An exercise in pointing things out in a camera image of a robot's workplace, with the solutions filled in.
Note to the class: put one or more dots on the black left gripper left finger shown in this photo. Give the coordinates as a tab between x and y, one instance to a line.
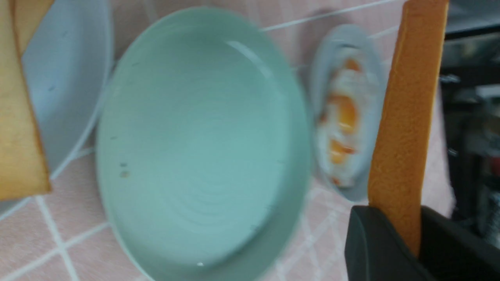
374	251

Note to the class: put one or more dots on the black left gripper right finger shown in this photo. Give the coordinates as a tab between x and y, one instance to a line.
451	253

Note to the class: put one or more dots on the toast slice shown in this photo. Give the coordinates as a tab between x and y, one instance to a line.
397	169
24	171

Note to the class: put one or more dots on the fried egg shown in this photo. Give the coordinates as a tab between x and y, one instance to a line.
351	67
342	114
337	161

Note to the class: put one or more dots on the grey egg plate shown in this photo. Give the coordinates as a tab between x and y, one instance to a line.
321	68

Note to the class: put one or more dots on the mint green centre plate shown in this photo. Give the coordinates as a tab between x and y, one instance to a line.
204	149

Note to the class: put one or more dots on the light blue bread plate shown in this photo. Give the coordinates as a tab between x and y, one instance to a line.
67	64

